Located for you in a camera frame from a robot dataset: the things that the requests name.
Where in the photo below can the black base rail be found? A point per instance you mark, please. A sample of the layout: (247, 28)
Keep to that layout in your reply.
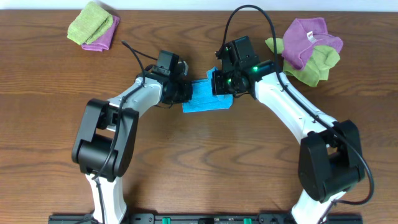
(262, 218)

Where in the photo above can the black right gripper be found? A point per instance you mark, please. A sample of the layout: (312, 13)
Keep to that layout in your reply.
(217, 86)

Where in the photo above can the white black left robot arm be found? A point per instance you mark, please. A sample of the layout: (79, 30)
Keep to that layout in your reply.
(105, 140)

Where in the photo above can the folded green cloth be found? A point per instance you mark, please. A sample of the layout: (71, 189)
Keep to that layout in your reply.
(92, 22)

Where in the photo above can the blue microfiber cloth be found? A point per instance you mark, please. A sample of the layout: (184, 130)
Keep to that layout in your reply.
(203, 98)

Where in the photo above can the crumpled green cloth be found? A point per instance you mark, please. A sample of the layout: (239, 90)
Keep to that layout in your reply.
(317, 68)

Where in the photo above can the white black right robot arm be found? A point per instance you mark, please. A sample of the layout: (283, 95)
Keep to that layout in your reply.
(330, 160)

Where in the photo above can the crumpled purple cloth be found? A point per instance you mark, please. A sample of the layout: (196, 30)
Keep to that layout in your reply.
(301, 38)

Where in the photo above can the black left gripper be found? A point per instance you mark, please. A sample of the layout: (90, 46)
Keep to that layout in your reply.
(187, 95)

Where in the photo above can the folded purple cloth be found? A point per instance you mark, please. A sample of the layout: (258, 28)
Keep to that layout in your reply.
(104, 41)

